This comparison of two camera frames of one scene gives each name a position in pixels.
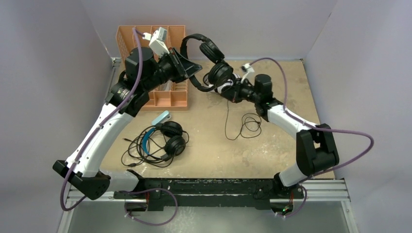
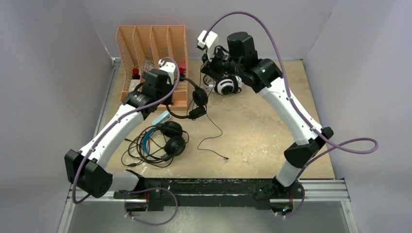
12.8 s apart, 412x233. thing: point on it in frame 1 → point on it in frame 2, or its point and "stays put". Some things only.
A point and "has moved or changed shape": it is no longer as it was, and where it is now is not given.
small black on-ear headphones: x=220 y=74 has moved or changed shape
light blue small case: x=163 y=117 stays put
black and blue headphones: x=176 y=144 stays put
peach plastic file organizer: x=173 y=96 stays put
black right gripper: x=232 y=94 → x=210 y=67
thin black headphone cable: x=245 y=124 → x=210 y=139
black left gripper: x=182 y=72 → x=168 y=101
